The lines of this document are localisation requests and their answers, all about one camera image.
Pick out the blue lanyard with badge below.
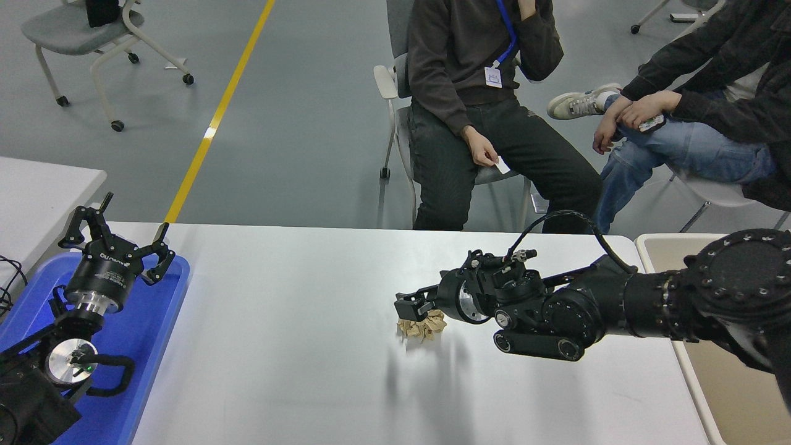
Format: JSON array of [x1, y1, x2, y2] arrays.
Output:
[[484, 0, 520, 89]]

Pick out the white side table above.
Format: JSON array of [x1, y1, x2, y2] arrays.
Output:
[[0, 156, 108, 291]]

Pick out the white armrest office chair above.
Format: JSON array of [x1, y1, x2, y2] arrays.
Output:
[[373, 0, 533, 231]]

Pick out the large pale plastic bin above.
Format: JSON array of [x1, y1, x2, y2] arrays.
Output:
[[635, 232, 791, 445]]

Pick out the grey wheeled chair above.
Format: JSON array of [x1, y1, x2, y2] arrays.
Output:
[[20, 0, 195, 134]]

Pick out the black bag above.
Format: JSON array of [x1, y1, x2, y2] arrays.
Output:
[[84, 0, 123, 28]]

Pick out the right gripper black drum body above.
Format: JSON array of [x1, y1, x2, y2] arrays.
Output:
[[438, 270, 480, 323]]

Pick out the grey chair with white legs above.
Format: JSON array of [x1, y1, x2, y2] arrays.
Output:
[[629, 0, 725, 72]]

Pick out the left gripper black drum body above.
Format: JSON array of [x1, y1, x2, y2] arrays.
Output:
[[64, 244, 144, 301]]

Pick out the person's right hand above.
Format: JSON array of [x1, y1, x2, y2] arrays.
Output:
[[462, 126, 499, 166], [592, 113, 620, 154]]

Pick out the tan paper ball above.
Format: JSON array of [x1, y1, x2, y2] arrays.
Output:
[[396, 309, 447, 342]]

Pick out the person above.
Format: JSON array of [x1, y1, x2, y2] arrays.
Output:
[[548, 0, 791, 235], [407, 0, 603, 234]]

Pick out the blue plastic tray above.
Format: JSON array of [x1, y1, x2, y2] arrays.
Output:
[[0, 251, 191, 445]]

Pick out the white seat chair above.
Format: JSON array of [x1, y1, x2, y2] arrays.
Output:
[[669, 167, 791, 232]]

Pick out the thin black cable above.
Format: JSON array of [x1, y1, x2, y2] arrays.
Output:
[[0, 255, 28, 319]]

